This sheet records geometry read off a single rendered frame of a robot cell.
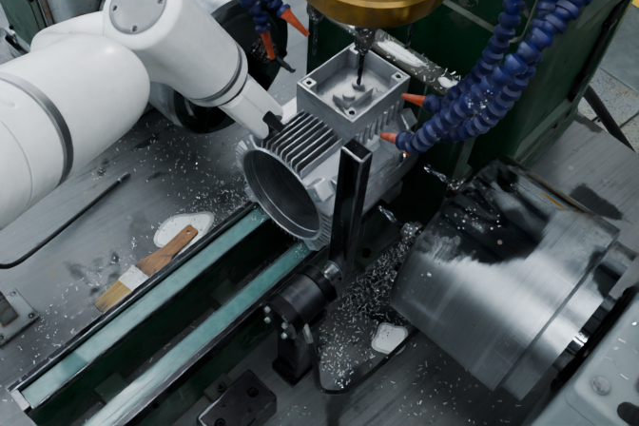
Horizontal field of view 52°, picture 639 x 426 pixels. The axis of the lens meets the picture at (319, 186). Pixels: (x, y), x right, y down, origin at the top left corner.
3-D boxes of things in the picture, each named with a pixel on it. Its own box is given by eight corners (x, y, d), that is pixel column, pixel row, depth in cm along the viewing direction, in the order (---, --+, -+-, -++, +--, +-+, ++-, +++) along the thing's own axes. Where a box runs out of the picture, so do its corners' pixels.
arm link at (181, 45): (160, 103, 73) (236, 95, 70) (85, 52, 61) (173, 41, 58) (165, 33, 75) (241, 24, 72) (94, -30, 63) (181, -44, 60)
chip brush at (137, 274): (183, 222, 114) (183, 219, 114) (204, 237, 113) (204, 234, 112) (92, 305, 104) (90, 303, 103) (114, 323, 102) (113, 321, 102)
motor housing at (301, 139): (323, 129, 113) (330, 44, 98) (410, 192, 106) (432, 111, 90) (237, 196, 103) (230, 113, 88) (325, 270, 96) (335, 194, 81)
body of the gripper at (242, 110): (163, 73, 76) (207, 107, 87) (222, 121, 72) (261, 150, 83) (203, 23, 76) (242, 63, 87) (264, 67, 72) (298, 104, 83)
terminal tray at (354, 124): (349, 76, 99) (354, 39, 93) (404, 113, 95) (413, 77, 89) (293, 117, 93) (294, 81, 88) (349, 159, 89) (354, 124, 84)
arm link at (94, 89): (-98, 207, 49) (111, 81, 75) (83, 198, 44) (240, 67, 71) (-155, 92, 45) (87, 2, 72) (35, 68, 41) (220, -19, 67)
